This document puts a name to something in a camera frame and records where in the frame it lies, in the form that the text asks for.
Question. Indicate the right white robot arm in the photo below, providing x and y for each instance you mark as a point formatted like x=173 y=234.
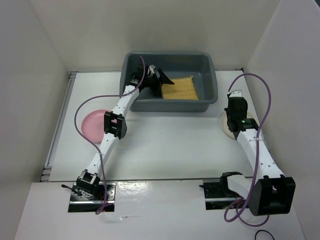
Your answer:
x=269 y=192

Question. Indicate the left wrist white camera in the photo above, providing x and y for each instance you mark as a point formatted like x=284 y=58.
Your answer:
x=151 y=71

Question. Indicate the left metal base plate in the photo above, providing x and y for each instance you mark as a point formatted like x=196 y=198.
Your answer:
x=80 y=202

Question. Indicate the metal base plate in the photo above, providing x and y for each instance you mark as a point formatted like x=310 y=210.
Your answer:
x=80 y=202
x=214 y=196

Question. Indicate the yellow bamboo mat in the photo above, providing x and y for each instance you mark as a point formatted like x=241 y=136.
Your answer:
x=182 y=89

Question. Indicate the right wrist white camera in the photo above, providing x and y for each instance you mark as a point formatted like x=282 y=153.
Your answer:
x=234 y=94

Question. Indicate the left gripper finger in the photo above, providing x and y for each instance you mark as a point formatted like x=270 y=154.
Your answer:
x=162 y=78
x=156 y=91

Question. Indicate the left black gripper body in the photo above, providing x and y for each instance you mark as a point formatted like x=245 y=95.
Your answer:
x=151 y=81

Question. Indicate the grey plastic bin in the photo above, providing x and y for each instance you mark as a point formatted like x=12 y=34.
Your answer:
x=176 y=65

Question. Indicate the white bowl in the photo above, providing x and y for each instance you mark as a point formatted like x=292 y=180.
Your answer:
x=226 y=126

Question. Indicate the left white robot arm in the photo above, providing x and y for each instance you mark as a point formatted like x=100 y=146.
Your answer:
x=115 y=127

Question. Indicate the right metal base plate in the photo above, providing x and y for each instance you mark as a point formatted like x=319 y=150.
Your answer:
x=214 y=196

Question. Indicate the wrist white camera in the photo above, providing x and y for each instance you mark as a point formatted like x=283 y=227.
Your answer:
x=234 y=94
x=151 y=71

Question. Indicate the pink plastic plate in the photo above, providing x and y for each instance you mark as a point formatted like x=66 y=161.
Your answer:
x=92 y=126

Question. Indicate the aluminium table edge rail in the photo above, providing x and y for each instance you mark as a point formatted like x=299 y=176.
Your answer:
x=49 y=162

